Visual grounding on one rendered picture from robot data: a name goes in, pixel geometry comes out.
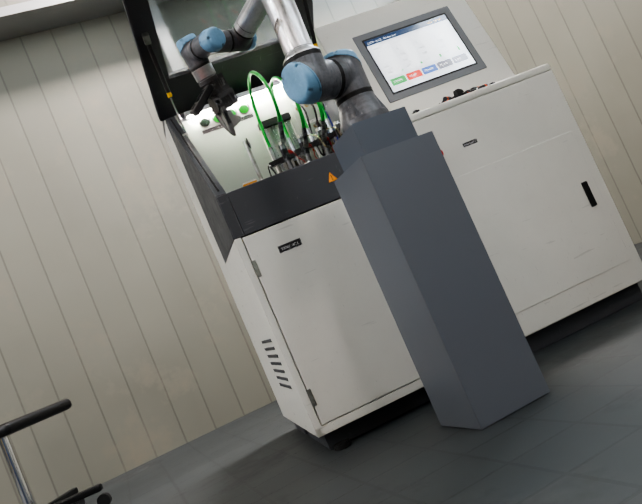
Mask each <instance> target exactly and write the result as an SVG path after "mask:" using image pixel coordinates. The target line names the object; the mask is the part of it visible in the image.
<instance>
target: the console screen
mask: <svg viewBox="0 0 642 504"><path fill-rule="evenodd" d="M352 39H353V41H354V43H355V44H356V46H357V48H358V50H359V51H360V53H361V55H362V56H363V58H364V60H365V61H366V63H367V65H368V67H369V68H370V70H371V72H372V73H373V75H374V77H375V78H376V80H377V82H378V84H379V85H380V87H381V89H382V90H383V92H384V94H385V96H386V97H387V99H388V101H389V102H390V103H393V102H395V101H398V100H401V99H404V98H406V97H409V96H412V95H414V94H417V93H420V92H423V91H425V90H428V89H431V88H433V87H436V86H439V85H442V84H444V83H447V82H450V81H452V80H455V79H458V78H461V77H463V76H466V75H469V74H471V73H474V72H477V71H479V70H482V69H485V68H487V66H486V64H485V63H484V61H483V60H482V58H481V57H480V55H479V54H478V52H477V51H476V49H475V48H474V46H473V45H472V43H471V42H470V40H469V39H468V37H467V35H466V34H465V32H464V31H463V29H462V28H461V26H460V25H459V23H458V22H457V20H456V19H455V17H454V16H453V14H452V13H451V11H450V9H449V8H448V6H445V7H442V8H439V9H436V10H433V11H430V12H427V13H424V14H421V15H419V16H416V17H413V18H410V19H407V20H404V21H401V22H398V23H395V24H392V25H389V26H386V27H383V28H380V29H377V30H374V31H371V32H368V33H365V34H362V35H359V36H356V37H353V38H352Z"/></svg>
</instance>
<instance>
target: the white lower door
mask: <svg viewBox="0 0 642 504"><path fill-rule="evenodd" d="M242 241H243V243H244V245H245V248H246V250H247V252H248V255H249V257H250V259H251V263H252V266H253V268H254V270H255V273H256V275H257V277H258V278H259V280H260V283H261V285H262V287H263V290H264V292H265V294H266V297H267V299H268V301H269V304H270V306H271V308H272V311H273V313H274V315H275V318H276V320H277V323H278V325H279V327H280V330H281V332H282V334H283V337H284V339H285V341H286V344H287V346H288V348H289V351H290V353H291V355H292V358H293V360H294V362H295V365H296V367H297V369H298V372H299V374H300V376H301V379H302V381H303V383H304V386H305V388H306V392H307V394H308V397H309V399H310V401H311V404H312V406H313V407H314V409H315V411H316V414H317V416H318V418H319V421H320V423H321V425H323V424H325V423H328V422H330V421H332V420H334V419H336V418H338V417H340V416H342V415H344V414H346V413H348V412H350V411H352V410H354V409H357V408H359V407H361V406H363V405H365V404H367V403H369V402H371V401H373V400H375V399H377V398H379V397H381V396H383V395H386V394H388V393H390V392H392V391H394V390H396V389H398V388H400V387H402V386H404V385H406V384H408V383H410V382H412V381H415V380H417V379H419V378H420V376H419V374H418V372H417V370H416V367H415V365H414V363H413V361H412V358H411V356H410V354H409V351H408V349H407V347H406V345H405V342H404V340H403V338H402V336H401V333H400V331H399V329H398V327H397V324H396V322H395V320H394V317H393V315H392V313H391V311H390V308H389V306H388V304H387V302H386V299H385V297H384V295H383V292H382V290H381V288H380V286H379V283H378V281H377V279H376V277H375V274H374V272H373V270H372V267H371V265H370V263H369V261H368V258H367V256H366V254H365V252H364V249H363V247H362V245H361V242H360V240H359V238H358V236H357V233H356V231H355V229H354V227H353V224H352V222H351V220H350V217H349V215H348V213H347V211H346V208H345V206H344V204H343V202H342V199H339V200H336V201H334V202H331V203H329V204H326V205H324V206H321V207H319V208H316V209H314V210H311V211H309V212H306V213H304V214H301V215H299V216H296V217H294V218H291V219H289V220H286V221H284V222H281V223H279V224H276V225H274V226H271V227H269V228H266V229H264V230H261V231H259V232H256V233H254V234H251V235H249V236H246V237H244V238H242Z"/></svg>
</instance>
